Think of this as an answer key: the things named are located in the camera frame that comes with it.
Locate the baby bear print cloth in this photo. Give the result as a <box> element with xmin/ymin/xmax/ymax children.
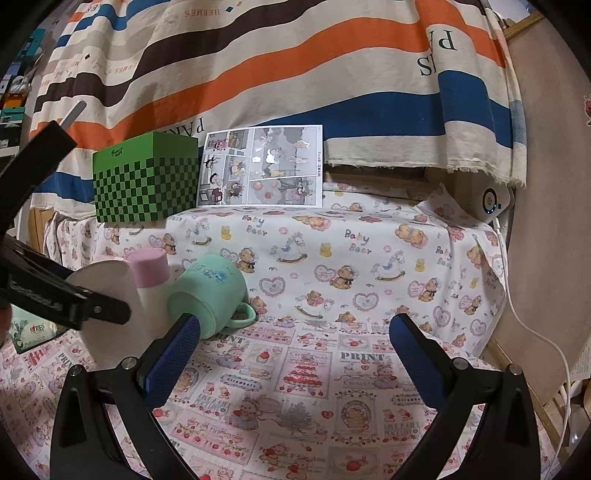
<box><xmin>44</xmin><ymin>184</ymin><xmax>506</xmax><ymax>354</ymax></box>

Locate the comic picture card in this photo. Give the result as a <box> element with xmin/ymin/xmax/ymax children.
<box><xmin>197</xmin><ymin>125</ymin><xmax>324</xmax><ymax>208</ymax></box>

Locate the white paper cup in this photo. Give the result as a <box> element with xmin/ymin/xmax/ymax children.
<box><xmin>67</xmin><ymin>260</ymin><xmax>152</xmax><ymax>369</ymax></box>

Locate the white shelf unit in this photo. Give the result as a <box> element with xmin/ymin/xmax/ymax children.
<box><xmin>1</xmin><ymin>28</ymin><xmax>46</xmax><ymax>158</ymax></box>

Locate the green tissue pack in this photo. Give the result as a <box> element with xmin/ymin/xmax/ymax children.
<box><xmin>8</xmin><ymin>305</ymin><xmax>67</xmax><ymax>354</ymax></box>

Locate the white mug with pink lid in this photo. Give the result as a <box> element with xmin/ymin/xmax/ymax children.
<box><xmin>124</xmin><ymin>247</ymin><xmax>172</xmax><ymax>338</ymax></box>

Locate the striped cloth backdrop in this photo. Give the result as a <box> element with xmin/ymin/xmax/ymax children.
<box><xmin>30</xmin><ymin>1</ymin><xmax>527</xmax><ymax>218</ymax></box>

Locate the white cable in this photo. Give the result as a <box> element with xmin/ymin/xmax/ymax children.
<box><xmin>491</xmin><ymin>216</ymin><xmax>574</xmax><ymax>462</ymax></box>

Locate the green checkered box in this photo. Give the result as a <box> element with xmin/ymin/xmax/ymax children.
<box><xmin>92</xmin><ymin>132</ymin><xmax>199</xmax><ymax>224</ymax></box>

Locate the white device with blue ring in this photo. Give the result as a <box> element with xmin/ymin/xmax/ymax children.
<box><xmin>470</xmin><ymin>177</ymin><xmax>515</xmax><ymax>224</ymax></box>

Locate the mint green mug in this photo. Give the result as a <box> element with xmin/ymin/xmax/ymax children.
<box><xmin>166</xmin><ymin>254</ymin><xmax>257</xmax><ymax>339</ymax></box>

